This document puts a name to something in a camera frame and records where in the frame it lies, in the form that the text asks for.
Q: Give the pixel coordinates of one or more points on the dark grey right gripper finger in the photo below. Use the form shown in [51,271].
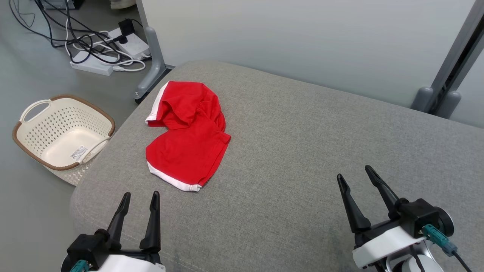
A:
[383,192]
[355,215]

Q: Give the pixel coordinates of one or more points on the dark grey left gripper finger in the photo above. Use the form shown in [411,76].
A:
[119,223]
[153,226]

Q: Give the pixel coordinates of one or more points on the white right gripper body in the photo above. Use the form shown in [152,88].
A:
[382,241]

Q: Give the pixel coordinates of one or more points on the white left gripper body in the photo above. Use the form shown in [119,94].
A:
[128,262]

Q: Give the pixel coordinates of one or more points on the red shorts with white trim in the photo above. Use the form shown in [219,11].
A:
[189,151]

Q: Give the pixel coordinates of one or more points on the cream plastic laundry basket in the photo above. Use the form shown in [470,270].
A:
[64,139]

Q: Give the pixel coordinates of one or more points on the long white power strip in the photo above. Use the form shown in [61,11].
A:
[90,65]

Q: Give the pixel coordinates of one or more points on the white power strip with plugs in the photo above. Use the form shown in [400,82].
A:
[132,45]

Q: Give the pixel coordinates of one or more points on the black plug adapter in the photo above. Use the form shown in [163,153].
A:
[126,27]

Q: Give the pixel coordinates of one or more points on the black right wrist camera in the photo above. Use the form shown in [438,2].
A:
[416,217]

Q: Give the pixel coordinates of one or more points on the grey metal partition post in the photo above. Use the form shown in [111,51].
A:
[453,64]

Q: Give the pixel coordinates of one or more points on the grey partition post with foot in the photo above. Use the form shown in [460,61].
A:
[155,56]

